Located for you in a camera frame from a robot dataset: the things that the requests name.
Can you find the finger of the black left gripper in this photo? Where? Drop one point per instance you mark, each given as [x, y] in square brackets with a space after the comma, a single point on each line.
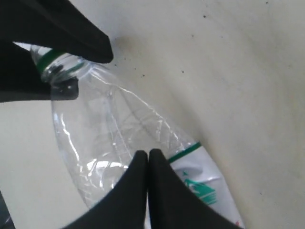
[21, 81]
[55, 24]

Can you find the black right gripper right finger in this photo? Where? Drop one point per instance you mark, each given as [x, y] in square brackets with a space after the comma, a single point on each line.
[172, 205]

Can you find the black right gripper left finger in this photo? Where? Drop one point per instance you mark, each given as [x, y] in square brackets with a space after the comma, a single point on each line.
[124, 207]

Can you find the clear plastic bottle green label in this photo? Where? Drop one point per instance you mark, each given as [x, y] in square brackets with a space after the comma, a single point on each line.
[100, 124]

